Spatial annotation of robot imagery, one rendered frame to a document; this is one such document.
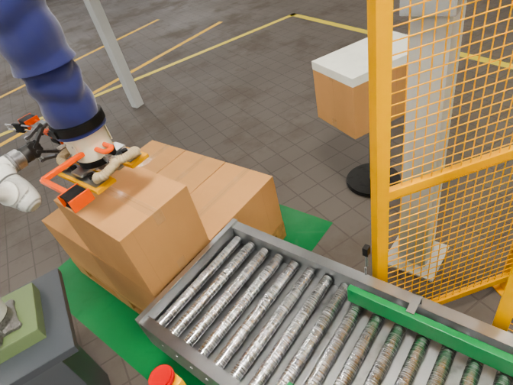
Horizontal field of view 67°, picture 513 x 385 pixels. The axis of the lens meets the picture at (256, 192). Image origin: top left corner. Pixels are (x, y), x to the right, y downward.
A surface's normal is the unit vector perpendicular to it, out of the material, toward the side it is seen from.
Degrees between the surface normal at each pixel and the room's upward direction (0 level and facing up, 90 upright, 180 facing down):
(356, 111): 90
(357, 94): 90
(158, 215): 90
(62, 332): 0
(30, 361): 0
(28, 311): 2
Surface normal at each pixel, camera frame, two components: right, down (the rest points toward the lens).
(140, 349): -0.20, -0.75
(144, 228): 0.77, 0.28
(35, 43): 0.62, 0.49
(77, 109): 0.63, 0.09
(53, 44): 0.90, 0.27
